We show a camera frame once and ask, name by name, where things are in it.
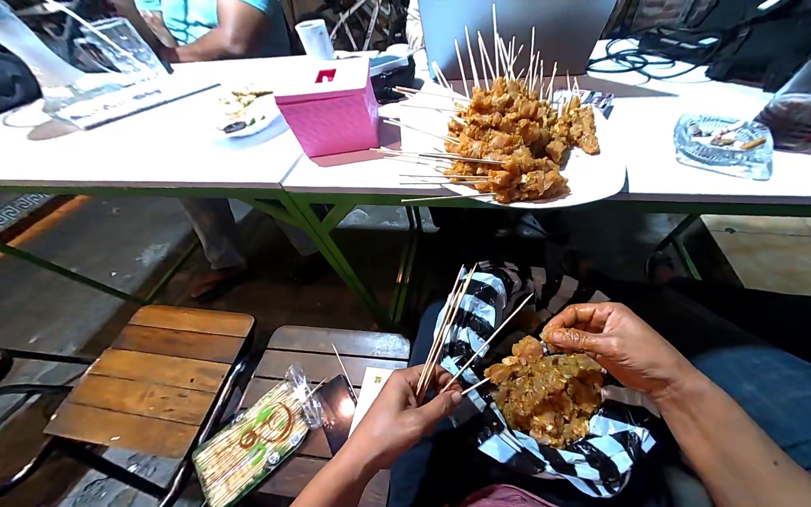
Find large white plate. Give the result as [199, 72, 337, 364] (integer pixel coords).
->
[442, 106, 627, 210]

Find white table green frame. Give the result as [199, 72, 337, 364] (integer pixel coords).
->
[0, 55, 308, 306]
[240, 39, 811, 325]

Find person's body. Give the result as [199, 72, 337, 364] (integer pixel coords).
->
[456, 483, 560, 507]

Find glass ashtray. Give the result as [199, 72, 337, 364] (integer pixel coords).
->
[673, 113, 774, 181]

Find single thin wooden stick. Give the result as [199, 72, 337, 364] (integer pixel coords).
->
[441, 293, 535, 394]

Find heap of marinated raw meat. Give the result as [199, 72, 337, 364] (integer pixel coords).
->
[484, 335, 606, 449]

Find black white striped plastic bag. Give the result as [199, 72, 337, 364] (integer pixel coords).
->
[434, 261, 657, 499]

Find person's right forearm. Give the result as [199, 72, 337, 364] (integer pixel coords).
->
[655, 366, 811, 507]

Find black cables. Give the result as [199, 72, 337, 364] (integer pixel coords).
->
[586, 28, 722, 80]

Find pink white tissue box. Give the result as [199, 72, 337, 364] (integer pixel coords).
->
[273, 58, 380, 159]

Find pack of skewers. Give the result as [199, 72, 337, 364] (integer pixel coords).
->
[191, 364, 328, 507]

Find pile of meat skewers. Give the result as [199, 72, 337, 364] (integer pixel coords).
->
[371, 3, 601, 205]

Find loose wooden stick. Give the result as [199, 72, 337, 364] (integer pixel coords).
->
[331, 343, 359, 405]

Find white paper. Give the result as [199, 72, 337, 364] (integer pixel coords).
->
[348, 367, 395, 438]

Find bundle of bare wooden skewers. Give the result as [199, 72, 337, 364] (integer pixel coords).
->
[416, 264, 478, 404]

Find white cylindrical cup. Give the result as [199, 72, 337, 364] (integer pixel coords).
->
[295, 19, 335, 61]

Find person's right hand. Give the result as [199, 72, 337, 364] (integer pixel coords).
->
[541, 303, 692, 401]

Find glass with dark drink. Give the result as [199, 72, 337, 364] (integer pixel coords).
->
[756, 21, 811, 153]

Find person's left hand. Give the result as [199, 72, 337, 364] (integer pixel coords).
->
[351, 364, 463, 471]

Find black smartphone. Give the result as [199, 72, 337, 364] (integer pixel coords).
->
[313, 374, 358, 456]

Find small white plate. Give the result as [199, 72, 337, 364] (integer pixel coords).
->
[212, 88, 291, 147]

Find food scraps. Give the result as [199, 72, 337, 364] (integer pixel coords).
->
[219, 89, 273, 135]

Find tall empty glass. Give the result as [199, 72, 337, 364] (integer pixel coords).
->
[0, 0, 90, 100]

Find silver laptop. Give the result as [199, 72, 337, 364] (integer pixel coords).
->
[418, 0, 618, 80]

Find cigarette butts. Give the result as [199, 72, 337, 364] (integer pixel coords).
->
[689, 121, 767, 151]

